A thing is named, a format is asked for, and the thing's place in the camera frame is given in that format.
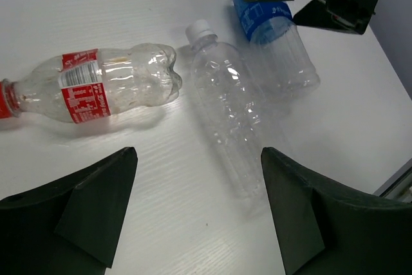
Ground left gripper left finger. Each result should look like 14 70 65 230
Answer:
1 147 138 274

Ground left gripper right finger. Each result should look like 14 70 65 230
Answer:
261 147 411 274

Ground blue label water bottle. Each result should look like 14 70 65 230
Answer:
232 0 321 97

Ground clear unlabelled plastic bottle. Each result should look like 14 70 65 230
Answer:
185 19 264 199

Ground red label clear bottle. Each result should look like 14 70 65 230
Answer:
1 43 182 124

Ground metal rail front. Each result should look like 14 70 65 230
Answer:
374 162 411 203

